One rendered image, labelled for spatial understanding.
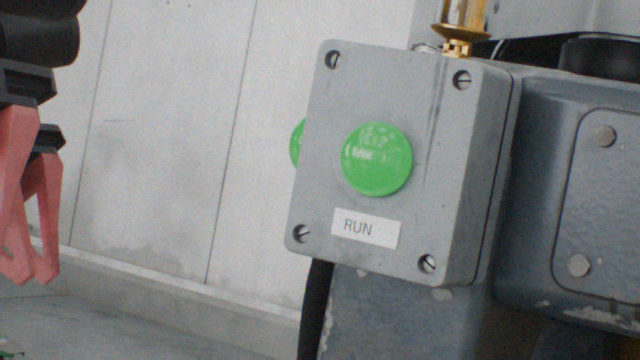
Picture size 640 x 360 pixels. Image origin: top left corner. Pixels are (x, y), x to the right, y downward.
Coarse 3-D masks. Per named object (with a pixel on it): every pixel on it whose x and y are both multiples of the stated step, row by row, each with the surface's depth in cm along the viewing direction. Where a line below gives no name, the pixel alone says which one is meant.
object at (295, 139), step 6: (300, 120) 53; (300, 126) 53; (294, 132) 53; (300, 132) 52; (294, 138) 53; (300, 138) 52; (294, 144) 53; (300, 144) 52; (288, 150) 53; (294, 150) 53; (294, 156) 53; (294, 162) 53
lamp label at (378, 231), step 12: (336, 216) 50; (348, 216) 50; (360, 216) 50; (372, 216) 50; (336, 228) 50; (348, 228) 50; (360, 228) 50; (372, 228) 50; (384, 228) 49; (396, 228) 49; (360, 240) 50; (372, 240) 50; (384, 240) 49; (396, 240) 49
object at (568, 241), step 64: (512, 64) 58; (576, 128) 51; (512, 192) 52; (576, 192) 51; (512, 256) 52; (576, 256) 50; (384, 320) 54; (448, 320) 53; (512, 320) 56; (576, 320) 51
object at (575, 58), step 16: (576, 48) 63; (592, 48) 62; (608, 48) 62; (624, 48) 61; (560, 64) 65; (576, 64) 63; (592, 64) 62; (608, 64) 62; (624, 64) 61; (624, 80) 61
